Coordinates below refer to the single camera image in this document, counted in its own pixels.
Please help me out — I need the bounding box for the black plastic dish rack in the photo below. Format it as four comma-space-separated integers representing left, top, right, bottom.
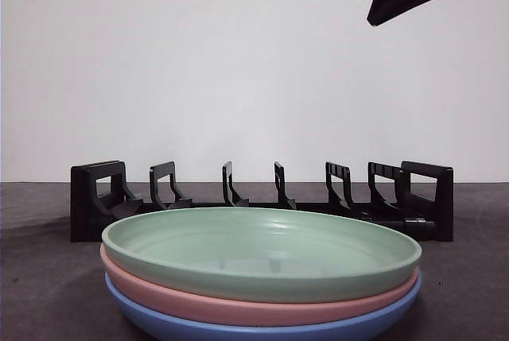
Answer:
70, 160, 455, 244

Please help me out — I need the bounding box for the green round plate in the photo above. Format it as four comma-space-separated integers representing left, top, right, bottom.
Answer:
101, 207, 423, 304

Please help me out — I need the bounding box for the blue round plate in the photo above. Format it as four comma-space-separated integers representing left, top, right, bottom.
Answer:
103, 271, 424, 341

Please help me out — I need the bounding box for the pink round plate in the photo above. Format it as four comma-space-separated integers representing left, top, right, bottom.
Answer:
99, 243, 422, 328

